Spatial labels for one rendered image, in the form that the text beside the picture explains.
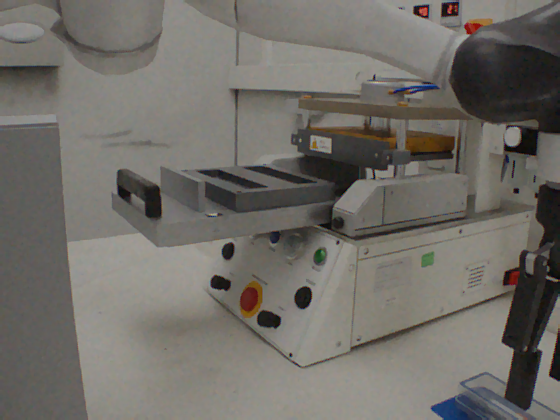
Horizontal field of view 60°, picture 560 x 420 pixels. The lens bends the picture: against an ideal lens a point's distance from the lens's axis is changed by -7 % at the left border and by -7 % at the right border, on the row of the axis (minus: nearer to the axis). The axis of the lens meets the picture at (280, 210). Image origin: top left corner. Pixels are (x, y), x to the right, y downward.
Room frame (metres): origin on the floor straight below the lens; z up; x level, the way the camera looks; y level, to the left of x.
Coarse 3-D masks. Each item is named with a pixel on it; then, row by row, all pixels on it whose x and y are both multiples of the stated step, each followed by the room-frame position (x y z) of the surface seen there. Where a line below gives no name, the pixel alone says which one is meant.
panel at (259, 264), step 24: (240, 240) 0.88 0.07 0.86; (264, 240) 0.83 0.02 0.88; (312, 240) 0.74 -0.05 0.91; (336, 240) 0.70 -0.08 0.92; (216, 264) 0.91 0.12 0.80; (240, 264) 0.85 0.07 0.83; (264, 264) 0.80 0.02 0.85; (288, 264) 0.75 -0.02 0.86; (312, 264) 0.71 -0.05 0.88; (240, 288) 0.82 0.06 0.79; (264, 288) 0.77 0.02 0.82; (288, 288) 0.73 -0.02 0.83; (312, 288) 0.69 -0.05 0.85; (240, 312) 0.79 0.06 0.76; (288, 312) 0.70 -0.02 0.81; (312, 312) 0.67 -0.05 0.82; (264, 336) 0.72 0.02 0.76; (288, 336) 0.68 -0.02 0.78
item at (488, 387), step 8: (472, 376) 0.54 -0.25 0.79; (480, 376) 0.54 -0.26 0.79; (488, 376) 0.54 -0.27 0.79; (464, 384) 0.53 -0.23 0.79; (472, 384) 0.52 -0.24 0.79; (480, 384) 0.52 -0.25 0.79; (488, 384) 0.52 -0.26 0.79; (496, 384) 0.52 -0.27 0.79; (504, 384) 0.52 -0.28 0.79; (472, 392) 0.51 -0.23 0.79; (480, 392) 0.51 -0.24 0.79; (488, 392) 0.51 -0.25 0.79; (496, 392) 0.51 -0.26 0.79; (504, 392) 0.50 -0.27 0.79; (488, 400) 0.49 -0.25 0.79; (496, 400) 0.49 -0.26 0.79; (504, 400) 0.49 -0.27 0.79; (536, 400) 0.48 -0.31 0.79; (504, 408) 0.47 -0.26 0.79; (512, 408) 0.47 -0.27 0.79; (520, 408) 0.47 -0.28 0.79; (536, 408) 0.47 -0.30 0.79; (544, 408) 0.47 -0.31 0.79; (512, 416) 0.46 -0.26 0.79; (520, 416) 0.46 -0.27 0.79; (528, 416) 0.46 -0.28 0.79; (536, 416) 0.45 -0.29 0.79; (544, 416) 0.45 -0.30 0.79; (552, 416) 0.45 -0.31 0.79
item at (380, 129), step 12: (372, 120) 0.92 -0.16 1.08; (384, 120) 0.90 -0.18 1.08; (336, 132) 0.89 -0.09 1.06; (348, 132) 0.87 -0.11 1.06; (360, 132) 0.88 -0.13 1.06; (372, 132) 0.88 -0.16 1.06; (384, 132) 0.89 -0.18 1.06; (408, 132) 0.91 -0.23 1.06; (420, 132) 0.93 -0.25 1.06; (408, 144) 0.82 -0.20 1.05; (420, 144) 0.83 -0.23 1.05; (432, 144) 0.85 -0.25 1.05; (444, 144) 0.87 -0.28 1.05; (420, 156) 0.83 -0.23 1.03; (432, 156) 0.85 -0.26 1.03; (444, 156) 0.87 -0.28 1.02
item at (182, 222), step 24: (168, 168) 0.75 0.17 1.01; (168, 192) 0.75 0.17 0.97; (192, 192) 0.67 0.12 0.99; (144, 216) 0.63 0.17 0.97; (168, 216) 0.62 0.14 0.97; (192, 216) 0.63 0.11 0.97; (216, 216) 0.63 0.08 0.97; (240, 216) 0.65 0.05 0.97; (264, 216) 0.67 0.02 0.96; (288, 216) 0.69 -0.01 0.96; (312, 216) 0.71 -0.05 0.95; (168, 240) 0.59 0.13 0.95; (192, 240) 0.61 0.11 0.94
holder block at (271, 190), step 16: (208, 176) 0.83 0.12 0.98; (224, 176) 0.82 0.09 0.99; (240, 176) 0.78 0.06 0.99; (256, 176) 0.78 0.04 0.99; (272, 176) 0.86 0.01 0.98; (288, 176) 0.82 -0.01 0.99; (304, 176) 0.79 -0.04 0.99; (208, 192) 0.73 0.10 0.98; (224, 192) 0.68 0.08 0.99; (240, 192) 0.66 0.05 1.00; (256, 192) 0.67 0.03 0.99; (272, 192) 0.68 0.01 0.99; (288, 192) 0.70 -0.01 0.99; (304, 192) 0.71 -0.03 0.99; (320, 192) 0.73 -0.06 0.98; (240, 208) 0.66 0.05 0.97; (256, 208) 0.67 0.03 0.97
